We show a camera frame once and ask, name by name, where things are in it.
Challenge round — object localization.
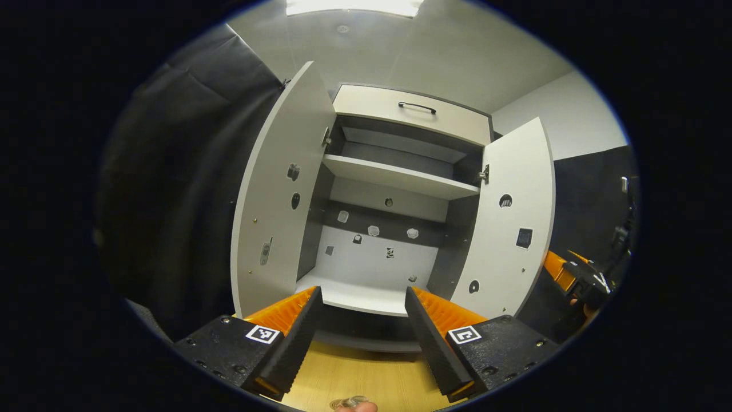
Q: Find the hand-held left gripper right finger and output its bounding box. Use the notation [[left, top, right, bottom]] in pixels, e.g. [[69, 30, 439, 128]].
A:
[[404, 287, 560, 403]]

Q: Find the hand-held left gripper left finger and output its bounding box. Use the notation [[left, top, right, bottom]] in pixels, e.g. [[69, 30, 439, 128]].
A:
[[172, 286, 324, 400]]

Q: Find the clear plastic bottle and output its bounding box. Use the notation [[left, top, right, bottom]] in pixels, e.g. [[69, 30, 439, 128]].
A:
[[329, 395, 371, 410]]

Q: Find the white cabinet door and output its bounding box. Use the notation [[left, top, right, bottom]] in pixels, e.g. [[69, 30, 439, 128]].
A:
[[230, 61, 337, 320], [450, 117, 557, 320]]

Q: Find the white cabinet shelf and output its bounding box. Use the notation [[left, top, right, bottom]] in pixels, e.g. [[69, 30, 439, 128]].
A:
[[322, 153, 482, 201], [295, 270, 410, 318]]

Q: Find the white and grey cabinet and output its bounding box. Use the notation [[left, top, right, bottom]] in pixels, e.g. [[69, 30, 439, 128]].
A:
[[295, 83, 496, 354]]

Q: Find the ceiling light panel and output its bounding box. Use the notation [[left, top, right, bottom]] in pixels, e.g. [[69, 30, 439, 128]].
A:
[[285, 0, 424, 18]]

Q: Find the grey ribbed hose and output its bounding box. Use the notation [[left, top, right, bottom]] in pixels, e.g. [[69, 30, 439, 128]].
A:
[[126, 298, 173, 345]]

